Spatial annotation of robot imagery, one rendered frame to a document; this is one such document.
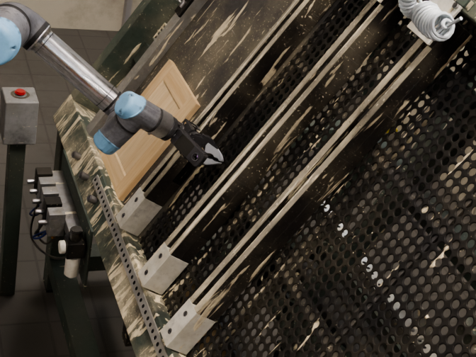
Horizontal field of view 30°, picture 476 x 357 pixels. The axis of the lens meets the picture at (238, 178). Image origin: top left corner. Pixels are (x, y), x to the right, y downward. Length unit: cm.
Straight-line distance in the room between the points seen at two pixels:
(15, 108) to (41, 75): 228
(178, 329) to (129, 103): 60
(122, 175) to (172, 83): 34
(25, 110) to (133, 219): 80
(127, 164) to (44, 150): 191
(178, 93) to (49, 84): 266
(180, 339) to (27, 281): 169
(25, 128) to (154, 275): 107
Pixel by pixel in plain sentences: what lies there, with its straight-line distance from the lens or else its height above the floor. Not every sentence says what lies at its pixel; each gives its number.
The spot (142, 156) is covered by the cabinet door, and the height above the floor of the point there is 102.
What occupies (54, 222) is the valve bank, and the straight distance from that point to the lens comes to 302.
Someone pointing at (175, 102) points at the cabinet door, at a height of 119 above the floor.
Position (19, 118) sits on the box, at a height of 86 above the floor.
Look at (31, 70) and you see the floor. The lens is 563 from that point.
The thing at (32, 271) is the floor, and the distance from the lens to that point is 398.
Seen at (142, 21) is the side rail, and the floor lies 123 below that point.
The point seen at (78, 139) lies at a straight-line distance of 322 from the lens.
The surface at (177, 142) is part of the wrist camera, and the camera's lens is 244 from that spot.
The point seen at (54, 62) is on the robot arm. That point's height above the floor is 141.
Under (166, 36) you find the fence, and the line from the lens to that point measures 308.
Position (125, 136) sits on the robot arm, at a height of 130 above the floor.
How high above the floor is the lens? 250
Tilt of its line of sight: 31 degrees down
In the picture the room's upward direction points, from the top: 13 degrees clockwise
